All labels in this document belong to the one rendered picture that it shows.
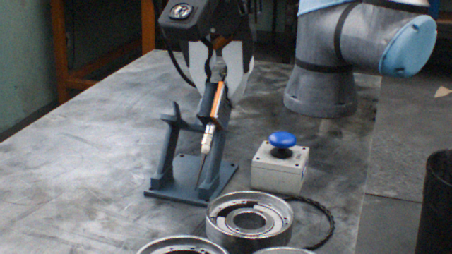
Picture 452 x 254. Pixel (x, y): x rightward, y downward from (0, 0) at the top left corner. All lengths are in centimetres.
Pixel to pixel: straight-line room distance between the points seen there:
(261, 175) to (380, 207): 162
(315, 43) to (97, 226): 54
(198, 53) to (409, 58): 41
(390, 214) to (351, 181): 151
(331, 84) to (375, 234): 122
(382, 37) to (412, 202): 158
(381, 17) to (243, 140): 31
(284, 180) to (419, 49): 35
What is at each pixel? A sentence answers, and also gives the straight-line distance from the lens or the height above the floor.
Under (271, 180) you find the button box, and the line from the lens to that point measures 77.
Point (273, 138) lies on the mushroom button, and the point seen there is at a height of 87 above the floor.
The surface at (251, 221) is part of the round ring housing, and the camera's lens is 68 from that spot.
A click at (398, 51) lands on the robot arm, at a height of 97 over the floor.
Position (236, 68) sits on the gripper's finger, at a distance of 65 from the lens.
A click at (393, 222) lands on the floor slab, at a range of 228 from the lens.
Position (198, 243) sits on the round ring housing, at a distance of 61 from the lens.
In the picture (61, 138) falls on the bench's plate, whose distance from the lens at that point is 95.
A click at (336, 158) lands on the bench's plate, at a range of 89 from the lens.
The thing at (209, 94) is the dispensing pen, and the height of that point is 96.
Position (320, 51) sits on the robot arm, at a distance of 102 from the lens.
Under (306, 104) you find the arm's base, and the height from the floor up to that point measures 82.
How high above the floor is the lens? 119
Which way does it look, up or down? 24 degrees down
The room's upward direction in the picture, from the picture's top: 2 degrees clockwise
